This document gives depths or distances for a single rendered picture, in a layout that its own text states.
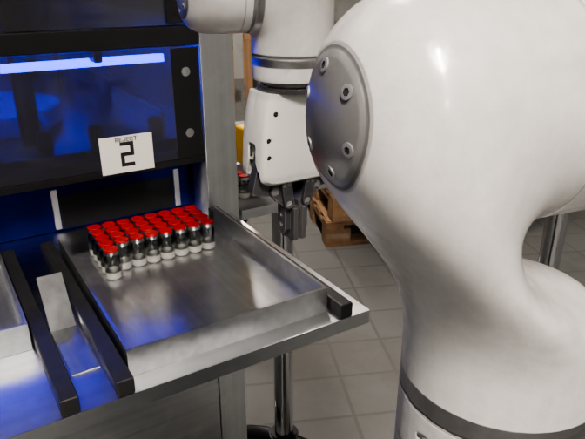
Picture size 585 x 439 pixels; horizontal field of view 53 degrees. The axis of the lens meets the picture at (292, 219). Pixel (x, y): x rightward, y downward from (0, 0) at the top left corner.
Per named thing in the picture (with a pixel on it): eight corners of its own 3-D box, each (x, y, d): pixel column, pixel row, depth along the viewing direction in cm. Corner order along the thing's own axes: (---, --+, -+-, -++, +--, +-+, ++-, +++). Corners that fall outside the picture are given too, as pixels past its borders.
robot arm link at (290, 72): (307, 47, 66) (307, 74, 68) (237, 51, 62) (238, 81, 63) (353, 55, 60) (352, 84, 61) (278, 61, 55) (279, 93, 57)
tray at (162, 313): (61, 259, 91) (57, 238, 90) (216, 224, 103) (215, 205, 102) (130, 377, 64) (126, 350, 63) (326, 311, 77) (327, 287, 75)
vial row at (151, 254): (100, 269, 87) (96, 241, 85) (211, 242, 96) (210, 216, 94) (104, 275, 85) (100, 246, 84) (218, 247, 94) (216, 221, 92)
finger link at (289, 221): (284, 177, 67) (285, 231, 70) (259, 181, 66) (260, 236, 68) (299, 185, 65) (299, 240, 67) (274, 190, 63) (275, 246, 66)
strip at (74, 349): (43, 318, 75) (36, 277, 73) (67, 311, 77) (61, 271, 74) (71, 376, 64) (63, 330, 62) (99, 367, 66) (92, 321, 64)
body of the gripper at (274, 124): (312, 66, 67) (312, 161, 71) (231, 73, 62) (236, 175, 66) (353, 75, 61) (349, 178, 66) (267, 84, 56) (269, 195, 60)
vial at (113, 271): (104, 275, 85) (100, 246, 84) (119, 272, 86) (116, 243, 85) (109, 281, 84) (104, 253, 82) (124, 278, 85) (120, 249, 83)
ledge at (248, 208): (210, 198, 121) (209, 189, 120) (265, 186, 128) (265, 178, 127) (242, 220, 110) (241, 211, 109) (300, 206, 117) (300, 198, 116)
